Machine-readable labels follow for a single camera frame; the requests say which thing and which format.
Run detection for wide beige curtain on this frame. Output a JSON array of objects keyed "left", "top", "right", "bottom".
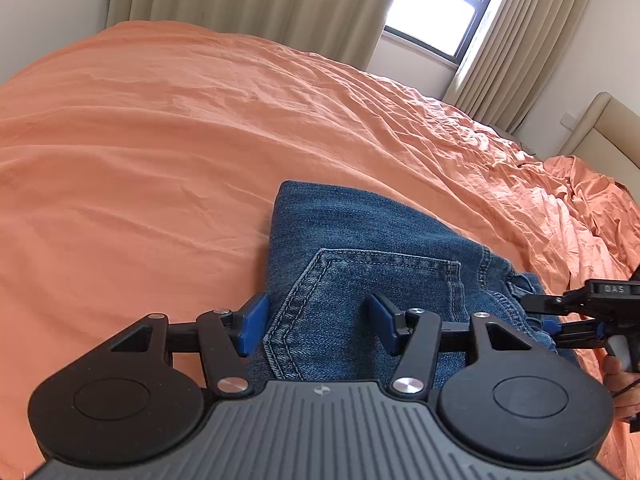
[{"left": 105, "top": 0, "right": 414, "bottom": 70}]

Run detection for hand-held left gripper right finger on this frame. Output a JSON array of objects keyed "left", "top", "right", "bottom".
[{"left": 367, "top": 293, "right": 539, "bottom": 401}]

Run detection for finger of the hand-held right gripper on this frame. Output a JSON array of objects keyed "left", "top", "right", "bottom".
[
  {"left": 544, "top": 319, "right": 607, "bottom": 352},
  {"left": 520, "top": 291, "right": 593, "bottom": 319}
]

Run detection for black cable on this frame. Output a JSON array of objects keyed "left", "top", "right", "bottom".
[{"left": 612, "top": 378, "right": 640, "bottom": 402}]

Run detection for narrow beige curtain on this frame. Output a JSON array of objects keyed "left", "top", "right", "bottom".
[{"left": 442, "top": 0, "right": 604, "bottom": 134}]

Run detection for dark framed window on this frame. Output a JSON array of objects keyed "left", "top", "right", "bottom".
[{"left": 382, "top": 0, "right": 512, "bottom": 66}]

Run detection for person's right hand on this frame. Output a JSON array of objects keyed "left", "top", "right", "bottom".
[{"left": 602, "top": 351, "right": 640, "bottom": 422}]

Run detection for blue denim pants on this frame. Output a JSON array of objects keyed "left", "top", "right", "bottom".
[{"left": 247, "top": 180, "right": 581, "bottom": 391}]

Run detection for beige bed headboard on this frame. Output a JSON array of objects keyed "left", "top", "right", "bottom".
[{"left": 558, "top": 92, "right": 640, "bottom": 183}]

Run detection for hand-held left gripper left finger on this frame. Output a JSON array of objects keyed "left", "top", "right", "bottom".
[{"left": 110, "top": 293, "right": 254, "bottom": 400}]

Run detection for orange bed sheet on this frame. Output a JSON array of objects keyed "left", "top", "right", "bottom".
[{"left": 0, "top": 21, "right": 640, "bottom": 480}]

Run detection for crumpled orange duvet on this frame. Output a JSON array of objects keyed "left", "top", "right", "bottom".
[{"left": 543, "top": 155, "right": 640, "bottom": 281}]

